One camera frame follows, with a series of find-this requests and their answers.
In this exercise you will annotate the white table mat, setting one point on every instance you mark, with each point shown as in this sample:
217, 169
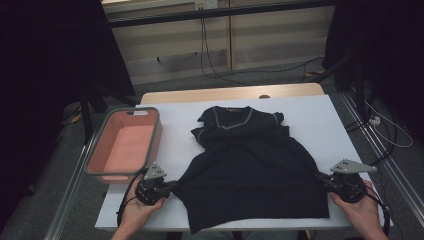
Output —
173, 133

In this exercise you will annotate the black stand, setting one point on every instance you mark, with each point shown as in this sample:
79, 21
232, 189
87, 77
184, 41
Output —
86, 116
359, 93

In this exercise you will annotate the black curtain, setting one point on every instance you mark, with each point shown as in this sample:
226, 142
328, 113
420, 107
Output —
393, 50
40, 66

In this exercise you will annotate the black knit vest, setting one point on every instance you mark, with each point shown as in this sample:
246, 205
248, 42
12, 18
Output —
250, 173

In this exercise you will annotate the yellow floor tape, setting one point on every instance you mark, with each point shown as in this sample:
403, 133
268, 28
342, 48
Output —
77, 117
315, 73

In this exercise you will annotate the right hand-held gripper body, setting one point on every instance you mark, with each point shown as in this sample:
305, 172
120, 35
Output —
348, 186

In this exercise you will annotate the white power plug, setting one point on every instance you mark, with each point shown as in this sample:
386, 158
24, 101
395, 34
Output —
375, 120

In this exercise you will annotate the person's left hand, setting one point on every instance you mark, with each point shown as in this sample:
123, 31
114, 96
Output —
140, 213

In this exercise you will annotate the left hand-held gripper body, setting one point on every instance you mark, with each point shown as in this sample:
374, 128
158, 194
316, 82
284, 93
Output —
151, 190

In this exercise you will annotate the person's right hand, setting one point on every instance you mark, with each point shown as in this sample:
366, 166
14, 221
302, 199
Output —
361, 213

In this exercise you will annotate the black metal beam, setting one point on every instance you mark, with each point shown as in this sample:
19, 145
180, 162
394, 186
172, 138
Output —
216, 13

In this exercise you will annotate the white wall socket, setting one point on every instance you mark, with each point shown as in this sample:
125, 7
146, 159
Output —
206, 4

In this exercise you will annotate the brown table grommet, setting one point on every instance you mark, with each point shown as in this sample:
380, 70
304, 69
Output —
264, 96

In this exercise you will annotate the pink basket with grey rim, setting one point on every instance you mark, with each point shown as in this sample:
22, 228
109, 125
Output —
126, 146

